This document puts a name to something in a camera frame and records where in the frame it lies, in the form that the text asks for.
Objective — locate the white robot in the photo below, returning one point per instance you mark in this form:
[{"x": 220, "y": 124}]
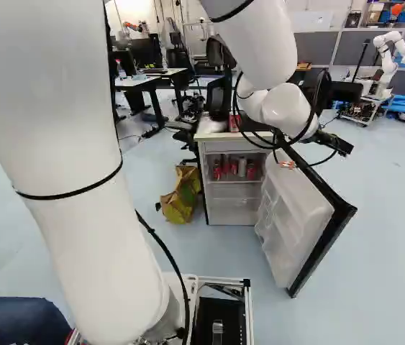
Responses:
[{"x": 387, "y": 54}]

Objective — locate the yellow paper bag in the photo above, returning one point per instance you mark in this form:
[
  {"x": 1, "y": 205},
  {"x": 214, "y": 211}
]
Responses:
[{"x": 182, "y": 199}]

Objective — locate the white plastic bag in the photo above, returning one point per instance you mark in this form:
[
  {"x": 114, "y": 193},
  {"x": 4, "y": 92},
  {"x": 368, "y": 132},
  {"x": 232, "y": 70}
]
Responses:
[{"x": 211, "y": 125}]

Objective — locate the red drink can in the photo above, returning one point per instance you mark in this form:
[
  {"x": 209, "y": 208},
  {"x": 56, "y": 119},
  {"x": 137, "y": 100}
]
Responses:
[
  {"x": 217, "y": 168},
  {"x": 226, "y": 167},
  {"x": 234, "y": 167},
  {"x": 251, "y": 169}
]

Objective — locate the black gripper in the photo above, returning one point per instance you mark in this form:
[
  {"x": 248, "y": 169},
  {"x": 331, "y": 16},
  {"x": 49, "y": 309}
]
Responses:
[{"x": 336, "y": 142}]

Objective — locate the person's legs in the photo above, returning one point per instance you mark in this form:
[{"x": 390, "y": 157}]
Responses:
[{"x": 15, "y": 320}]

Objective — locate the black monitor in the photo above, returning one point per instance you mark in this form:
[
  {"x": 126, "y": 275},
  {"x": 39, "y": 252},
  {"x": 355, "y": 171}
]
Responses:
[{"x": 218, "y": 95}]

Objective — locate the red carton box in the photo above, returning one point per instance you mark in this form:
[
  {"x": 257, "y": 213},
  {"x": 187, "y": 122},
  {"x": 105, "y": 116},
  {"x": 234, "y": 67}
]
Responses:
[{"x": 235, "y": 122}]

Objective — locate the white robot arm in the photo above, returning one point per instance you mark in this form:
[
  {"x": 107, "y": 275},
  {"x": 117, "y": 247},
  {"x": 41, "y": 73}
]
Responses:
[{"x": 80, "y": 143}]

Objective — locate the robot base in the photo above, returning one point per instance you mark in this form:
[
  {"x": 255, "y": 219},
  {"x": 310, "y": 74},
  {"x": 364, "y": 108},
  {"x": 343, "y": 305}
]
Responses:
[{"x": 223, "y": 316}]

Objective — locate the white fridge door black front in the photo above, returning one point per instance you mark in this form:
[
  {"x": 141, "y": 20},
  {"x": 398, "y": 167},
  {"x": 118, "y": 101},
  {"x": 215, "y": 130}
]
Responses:
[{"x": 295, "y": 223}]

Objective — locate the silver drink can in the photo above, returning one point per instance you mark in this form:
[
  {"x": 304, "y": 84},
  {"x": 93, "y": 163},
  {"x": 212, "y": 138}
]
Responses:
[{"x": 242, "y": 167}]

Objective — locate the black office chair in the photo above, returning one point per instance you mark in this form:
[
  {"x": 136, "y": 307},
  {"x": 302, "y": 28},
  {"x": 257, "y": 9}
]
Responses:
[{"x": 218, "y": 52}]

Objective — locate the black-legged desk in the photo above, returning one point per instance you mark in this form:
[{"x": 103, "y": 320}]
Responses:
[{"x": 152, "y": 77}]

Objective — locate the small white fridge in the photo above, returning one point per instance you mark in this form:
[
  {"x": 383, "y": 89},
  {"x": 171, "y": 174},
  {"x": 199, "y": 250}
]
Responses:
[{"x": 223, "y": 212}]

